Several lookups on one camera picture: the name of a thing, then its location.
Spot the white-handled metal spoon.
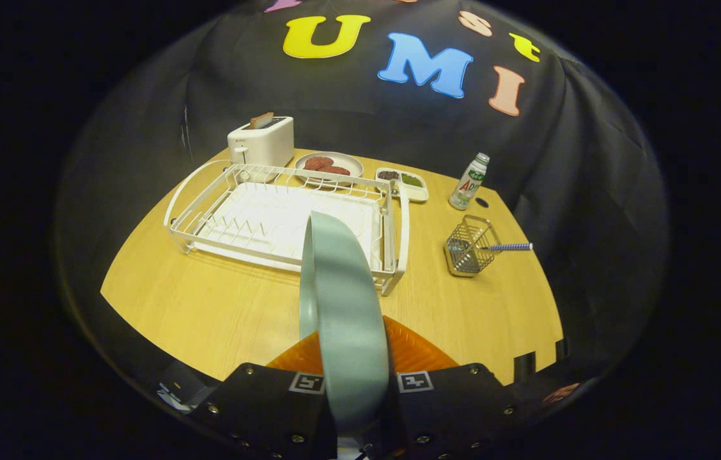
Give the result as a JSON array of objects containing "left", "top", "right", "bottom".
[{"left": 449, "top": 238, "right": 534, "bottom": 254}]

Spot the pale green plate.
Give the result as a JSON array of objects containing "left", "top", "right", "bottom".
[{"left": 299, "top": 211, "right": 392, "bottom": 438}]

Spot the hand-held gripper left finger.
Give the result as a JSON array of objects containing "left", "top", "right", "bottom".
[{"left": 191, "top": 332, "right": 339, "bottom": 460}]

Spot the metal wire basket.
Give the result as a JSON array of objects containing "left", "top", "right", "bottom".
[{"left": 444, "top": 215, "right": 503, "bottom": 278}]

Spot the white wire dish rack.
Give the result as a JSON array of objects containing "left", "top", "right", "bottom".
[{"left": 164, "top": 160, "right": 410, "bottom": 296}]

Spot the white divided bean dish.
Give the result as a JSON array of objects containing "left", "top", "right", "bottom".
[{"left": 375, "top": 167, "right": 430, "bottom": 203}]

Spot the white green drink bottle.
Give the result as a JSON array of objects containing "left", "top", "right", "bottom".
[{"left": 448, "top": 152, "right": 491, "bottom": 211}]

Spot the small white plate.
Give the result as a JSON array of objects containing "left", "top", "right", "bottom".
[{"left": 295, "top": 151, "right": 365, "bottom": 188}]

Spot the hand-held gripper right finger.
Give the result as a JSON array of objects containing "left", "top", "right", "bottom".
[{"left": 360, "top": 315, "right": 531, "bottom": 460}]

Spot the white toaster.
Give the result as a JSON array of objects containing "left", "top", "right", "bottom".
[{"left": 227, "top": 116, "right": 295, "bottom": 168}]

